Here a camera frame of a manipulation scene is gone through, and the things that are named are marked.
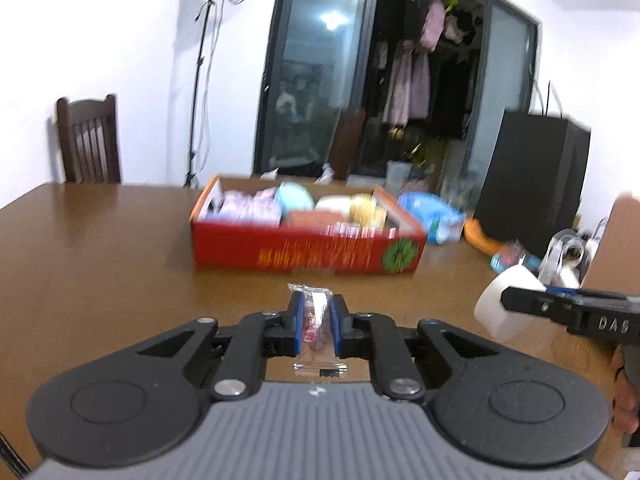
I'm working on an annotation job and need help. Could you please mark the blue wet wipes packet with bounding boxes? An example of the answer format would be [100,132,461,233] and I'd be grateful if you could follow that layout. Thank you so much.
[397,191,467,245]

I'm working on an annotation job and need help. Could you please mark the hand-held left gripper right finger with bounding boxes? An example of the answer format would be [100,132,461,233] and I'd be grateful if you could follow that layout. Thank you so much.
[330,294,501,403]

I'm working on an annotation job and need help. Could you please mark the white paper roll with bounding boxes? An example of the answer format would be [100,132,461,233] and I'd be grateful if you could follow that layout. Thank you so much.
[474,265,548,338]

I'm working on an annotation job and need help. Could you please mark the white and yellow plush toy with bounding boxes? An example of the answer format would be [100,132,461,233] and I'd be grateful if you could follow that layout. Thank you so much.
[315,192,390,233]

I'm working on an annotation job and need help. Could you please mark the brown cardboard box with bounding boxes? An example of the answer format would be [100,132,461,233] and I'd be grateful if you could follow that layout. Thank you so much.
[582,194,640,291]

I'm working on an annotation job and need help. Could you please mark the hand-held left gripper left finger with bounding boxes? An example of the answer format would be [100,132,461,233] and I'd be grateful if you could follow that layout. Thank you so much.
[135,292,306,401]

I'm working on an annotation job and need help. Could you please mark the pink satin bow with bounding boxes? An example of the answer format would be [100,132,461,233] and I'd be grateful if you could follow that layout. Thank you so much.
[215,189,282,225]

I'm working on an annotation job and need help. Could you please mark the person's right hand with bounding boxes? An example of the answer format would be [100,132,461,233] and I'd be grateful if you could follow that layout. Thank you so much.
[611,345,640,436]

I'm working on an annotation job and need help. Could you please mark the white paper bag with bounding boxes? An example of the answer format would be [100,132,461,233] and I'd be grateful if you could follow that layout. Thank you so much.
[386,160,412,196]

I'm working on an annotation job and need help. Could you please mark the red cardboard box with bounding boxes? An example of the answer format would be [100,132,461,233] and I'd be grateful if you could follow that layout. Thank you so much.
[190,175,428,277]

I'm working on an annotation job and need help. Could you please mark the dark wooden slatted chair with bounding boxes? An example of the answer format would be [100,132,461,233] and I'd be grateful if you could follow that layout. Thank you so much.
[56,94,122,184]

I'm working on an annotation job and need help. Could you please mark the black framed sliding glass door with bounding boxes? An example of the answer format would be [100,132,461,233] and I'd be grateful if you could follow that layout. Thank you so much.
[252,0,543,201]

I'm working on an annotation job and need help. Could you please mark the blue snack packet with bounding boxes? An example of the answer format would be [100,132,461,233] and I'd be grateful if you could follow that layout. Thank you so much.
[490,241,543,272]

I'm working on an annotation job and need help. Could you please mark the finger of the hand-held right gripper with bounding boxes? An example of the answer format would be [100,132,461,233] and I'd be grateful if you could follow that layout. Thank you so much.
[500,285,576,319]
[544,286,628,301]

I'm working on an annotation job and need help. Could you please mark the glass cup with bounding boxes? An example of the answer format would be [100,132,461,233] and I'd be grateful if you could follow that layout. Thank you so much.
[445,180,476,213]

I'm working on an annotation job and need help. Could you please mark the row of hanging clothes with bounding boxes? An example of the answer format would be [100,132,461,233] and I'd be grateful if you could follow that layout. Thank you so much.
[372,0,483,138]

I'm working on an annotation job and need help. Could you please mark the white folded cloth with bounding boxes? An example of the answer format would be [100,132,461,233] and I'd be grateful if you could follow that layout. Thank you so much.
[260,162,336,183]

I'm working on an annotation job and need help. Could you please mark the black paper bag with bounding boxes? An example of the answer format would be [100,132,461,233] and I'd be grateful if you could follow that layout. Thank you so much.
[472,80,592,261]

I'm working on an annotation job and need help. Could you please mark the clear snack packet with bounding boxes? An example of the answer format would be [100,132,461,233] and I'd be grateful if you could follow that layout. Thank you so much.
[286,282,349,377]

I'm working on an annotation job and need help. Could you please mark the orange plastic object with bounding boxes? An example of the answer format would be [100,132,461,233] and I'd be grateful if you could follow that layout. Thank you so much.
[464,217,506,257]

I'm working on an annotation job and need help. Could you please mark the dark wooden chair with cushion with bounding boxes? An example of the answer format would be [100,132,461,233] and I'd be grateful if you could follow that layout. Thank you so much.
[327,107,367,181]

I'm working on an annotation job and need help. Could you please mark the light blue soft item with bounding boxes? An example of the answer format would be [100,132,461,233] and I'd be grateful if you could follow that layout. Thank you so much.
[274,182,316,218]

